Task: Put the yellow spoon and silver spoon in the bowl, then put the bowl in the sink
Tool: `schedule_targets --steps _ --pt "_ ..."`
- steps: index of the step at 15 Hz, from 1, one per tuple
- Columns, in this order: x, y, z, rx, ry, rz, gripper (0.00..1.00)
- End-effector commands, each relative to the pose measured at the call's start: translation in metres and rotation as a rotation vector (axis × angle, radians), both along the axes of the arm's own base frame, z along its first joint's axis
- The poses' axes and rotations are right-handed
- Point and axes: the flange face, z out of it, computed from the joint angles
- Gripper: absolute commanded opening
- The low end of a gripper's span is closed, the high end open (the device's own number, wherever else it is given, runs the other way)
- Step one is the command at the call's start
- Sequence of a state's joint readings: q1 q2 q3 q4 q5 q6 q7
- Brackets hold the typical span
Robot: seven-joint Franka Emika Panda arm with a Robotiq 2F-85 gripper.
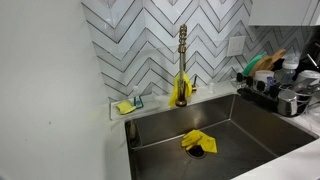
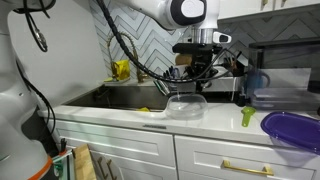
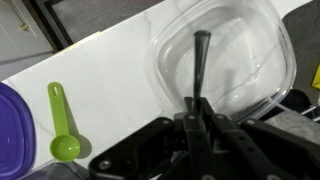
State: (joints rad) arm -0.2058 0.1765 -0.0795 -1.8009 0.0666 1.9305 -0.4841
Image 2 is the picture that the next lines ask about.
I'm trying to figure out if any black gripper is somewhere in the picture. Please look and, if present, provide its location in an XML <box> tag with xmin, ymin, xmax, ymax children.
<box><xmin>172</xmin><ymin>42</ymin><xmax>224</xmax><ymax>91</ymax></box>

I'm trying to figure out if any silver metal spoon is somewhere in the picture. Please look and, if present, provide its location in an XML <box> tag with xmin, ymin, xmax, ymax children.
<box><xmin>198</xmin><ymin>80</ymin><xmax>213</xmax><ymax>90</ymax></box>

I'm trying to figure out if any clear plastic bowl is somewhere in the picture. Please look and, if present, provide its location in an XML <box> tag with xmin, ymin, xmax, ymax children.
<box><xmin>165</xmin><ymin>93</ymin><xmax>209</xmax><ymax>121</ymax></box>

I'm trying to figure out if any yellow green plastic spoon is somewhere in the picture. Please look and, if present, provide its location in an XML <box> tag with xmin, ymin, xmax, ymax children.
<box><xmin>240</xmin><ymin>105</ymin><xmax>258</xmax><ymax>128</ymax></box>

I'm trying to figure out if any stainless steel sink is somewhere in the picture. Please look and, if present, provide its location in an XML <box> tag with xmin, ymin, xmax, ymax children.
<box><xmin>64</xmin><ymin>83</ymin><xmax>172</xmax><ymax>113</ymax></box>

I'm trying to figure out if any white sink front panel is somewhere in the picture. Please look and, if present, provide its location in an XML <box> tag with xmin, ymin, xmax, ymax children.
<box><xmin>53</xmin><ymin>119</ymin><xmax>177</xmax><ymax>168</ymax></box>

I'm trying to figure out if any white mug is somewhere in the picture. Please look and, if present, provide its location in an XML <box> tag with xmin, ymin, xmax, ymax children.
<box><xmin>175</xmin><ymin>65</ymin><xmax>188</xmax><ymax>80</ymax></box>

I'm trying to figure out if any steel dish rack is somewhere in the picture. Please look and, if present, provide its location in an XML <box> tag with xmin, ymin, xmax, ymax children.
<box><xmin>168</xmin><ymin>75</ymin><xmax>246</xmax><ymax>103</ymax></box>

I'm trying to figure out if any round wooden board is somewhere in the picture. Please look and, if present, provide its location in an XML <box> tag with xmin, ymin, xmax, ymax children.
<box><xmin>174</xmin><ymin>53</ymin><xmax>194</xmax><ymax>67</ymax></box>

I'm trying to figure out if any metal cutlery holder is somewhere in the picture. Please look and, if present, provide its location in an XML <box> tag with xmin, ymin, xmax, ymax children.
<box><xmin>153</xmin><ymin>73</ymin><xmax>174</xmax><ymax>97</ymax></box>

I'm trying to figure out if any small black bottle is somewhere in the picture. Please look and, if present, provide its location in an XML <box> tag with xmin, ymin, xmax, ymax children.
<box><xmin>236</xmin><ymin>94</ymin><xmax>248</xmax><ymax>108</ymax></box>

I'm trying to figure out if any blue translucent jug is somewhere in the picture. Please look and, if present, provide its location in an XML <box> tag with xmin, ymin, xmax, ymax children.
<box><xmin>246</xmin><ymin>69</ymin><xmax>272</xmax><ymax>99</ymax></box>

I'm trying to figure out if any gold spring faucet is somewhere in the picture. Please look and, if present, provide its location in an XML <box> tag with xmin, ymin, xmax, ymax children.
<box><xmin>106</xmin><ymin>31</ymin><xmax>150</xmax><ymax>84</ymax></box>

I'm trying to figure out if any dark label plate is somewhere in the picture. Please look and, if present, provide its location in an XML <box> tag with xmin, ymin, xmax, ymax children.
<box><xmin>142</xmin><ymin>124</ymin><xmax>168</xmax><ymax>130</ymax></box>

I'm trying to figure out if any white drawer front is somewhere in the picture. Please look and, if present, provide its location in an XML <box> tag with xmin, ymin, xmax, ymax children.
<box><xmin>174</xmin><ymin>134</ymin><xmax>320</xmax><ymax>180</ymax></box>

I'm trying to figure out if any yellow rubber glove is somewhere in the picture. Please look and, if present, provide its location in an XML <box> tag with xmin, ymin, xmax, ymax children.
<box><xmin>111</xmin><ymin>59</ymin><xmax>132</xmax><ymax>82</ymax></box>

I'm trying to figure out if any clear storage box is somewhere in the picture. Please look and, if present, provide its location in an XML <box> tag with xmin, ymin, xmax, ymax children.
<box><xmin>249</xmin><ymin>87</ymin><xmax>320</xmax><ymax>113</ymax></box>

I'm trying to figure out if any white upper cabinet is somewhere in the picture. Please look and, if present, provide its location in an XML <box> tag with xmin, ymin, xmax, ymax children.
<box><xmin>218</xmin><ymin>0</ymin><xmax>320</xmax><ymax>21</ymax></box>

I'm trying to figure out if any purple lidded clear container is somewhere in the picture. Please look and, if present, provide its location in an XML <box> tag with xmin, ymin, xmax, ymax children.
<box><xmin>260</xmin><ymin>111</ymin><xmax>320</xmax><ymax>168</ymax></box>

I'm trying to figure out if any white cabinet door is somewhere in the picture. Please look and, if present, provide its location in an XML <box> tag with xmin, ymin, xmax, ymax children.
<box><xmin>89</xmin><ymin>149</ymin><xmax>178</xmax><ymax>180</ymax></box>

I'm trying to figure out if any light wooden plank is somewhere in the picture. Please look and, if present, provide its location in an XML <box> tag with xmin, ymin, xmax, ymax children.
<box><xmin>72</xmin><ymin>143</ymin><xmax>98</xmax><ymax>180</ymax></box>

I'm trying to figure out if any small black clamp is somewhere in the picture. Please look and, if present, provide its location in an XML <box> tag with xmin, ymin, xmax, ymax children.
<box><xmin>59</xmin><ymin>137</ymin><xmax>68</xmax><ymax>154</ymax></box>

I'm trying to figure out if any clear panel with green edge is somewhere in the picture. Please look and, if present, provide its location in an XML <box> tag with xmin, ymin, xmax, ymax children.
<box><xmin>51</xmin><ymin>149</ymin><xmax>76</xmax><ymax>180</ymax></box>

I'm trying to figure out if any gold drawer handle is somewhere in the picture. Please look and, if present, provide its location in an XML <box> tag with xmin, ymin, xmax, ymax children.
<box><xmin>222</xmin><ymin>159</ymin><xmax>275</xmax><ymax>177</ymax></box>

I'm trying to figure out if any black corrugated cable conduit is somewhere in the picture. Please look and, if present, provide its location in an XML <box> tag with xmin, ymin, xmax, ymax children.
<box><xmin>95</xmin><ymin>0</ymin><xmax>246</xmax><ymax>84</ymax></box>

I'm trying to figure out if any gold door handle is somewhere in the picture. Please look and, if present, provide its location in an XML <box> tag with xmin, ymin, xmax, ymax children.
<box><xmin>106</xmin><ymin>159</ymin><xmax>118</xmax><ymax>180</ymax></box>
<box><xmin>96</xmin><ymin>156</ymin><xmax>109</xmax><ymax>180</ymax></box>

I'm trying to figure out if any thin black cable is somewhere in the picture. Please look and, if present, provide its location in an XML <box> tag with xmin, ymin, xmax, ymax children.
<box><xmin>16</xmin><ymin>63</ymin><xmax>57</xmax><ymax>134</ymax></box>

